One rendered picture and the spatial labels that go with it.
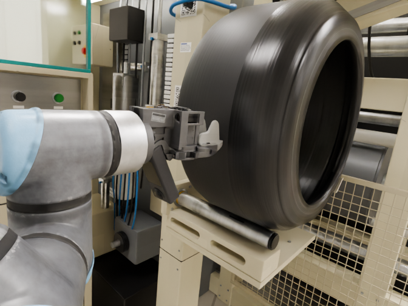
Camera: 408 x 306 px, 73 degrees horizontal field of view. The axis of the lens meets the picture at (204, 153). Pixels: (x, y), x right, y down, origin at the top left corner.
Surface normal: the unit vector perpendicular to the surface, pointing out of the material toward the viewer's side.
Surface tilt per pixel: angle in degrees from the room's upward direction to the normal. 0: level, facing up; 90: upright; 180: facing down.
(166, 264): 90
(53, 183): 86
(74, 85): 90
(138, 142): 79
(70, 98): 90
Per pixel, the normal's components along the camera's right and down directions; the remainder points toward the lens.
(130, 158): 0.67, 0.48
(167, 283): -0.67, 0.11
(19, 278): 0.82, -0.46
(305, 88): 0.61, 0.18
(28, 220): -0.04, 0.17
